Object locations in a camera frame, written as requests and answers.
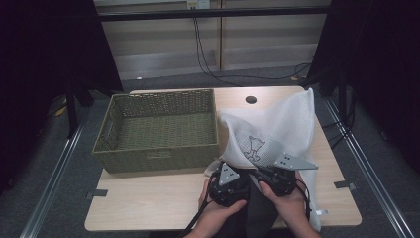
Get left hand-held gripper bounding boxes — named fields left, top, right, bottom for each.
left=207, top=162, right=251, bottom=208

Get green woven basket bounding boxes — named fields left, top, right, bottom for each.
left=91, top=88, right=221, bottom=175

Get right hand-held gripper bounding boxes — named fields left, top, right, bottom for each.
left=256, top=152, right=319, bottom=197

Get black floor cables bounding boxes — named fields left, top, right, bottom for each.
left=321, top=95, right=358, bottom=150

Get person's right hand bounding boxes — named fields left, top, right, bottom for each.
left=258, top=172, right=311, bottom=229

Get black cloth garment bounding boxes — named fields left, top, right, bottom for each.
left=224, top=168, right=281, bottom=238

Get right hand-held gripper cable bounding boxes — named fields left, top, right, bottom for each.
left=295, top=178, right=313, bottom=222

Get black wall cables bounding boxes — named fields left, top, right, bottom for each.
left=192, top=17, right=312, bottom=87

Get left hand-held gripper cable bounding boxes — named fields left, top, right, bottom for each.
left=177, top=197, right=212, bottom=238

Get person's left hand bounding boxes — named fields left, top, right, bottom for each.
left=194, top=179, right=248, bottom=232

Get grey tape mark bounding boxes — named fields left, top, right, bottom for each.
left=86, top=188, right=109, bottom=200

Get hand-held gripper cable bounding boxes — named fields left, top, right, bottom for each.
left=295, top=178, right=313, bottom=222
left=177, top=197, right=212, bottom=238

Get metal floor rail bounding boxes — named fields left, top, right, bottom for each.
left=19, top=121, right=85, bottom=238
left=323, top=97, right=418, bottom=238

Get black horizontal bar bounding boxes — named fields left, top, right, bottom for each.
left=97, top=5, right=331, bottom=23

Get white wall socket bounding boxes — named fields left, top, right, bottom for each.
left=186, top=0, right=211, bottom=10

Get white mesh laundry bag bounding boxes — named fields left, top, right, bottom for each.
left=204, top=87, right=330, bottom=232

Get black curtain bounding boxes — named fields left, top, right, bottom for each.
left=0, top=0, right=124, bottom=196
left=308, top=0, right=420, bottom=173

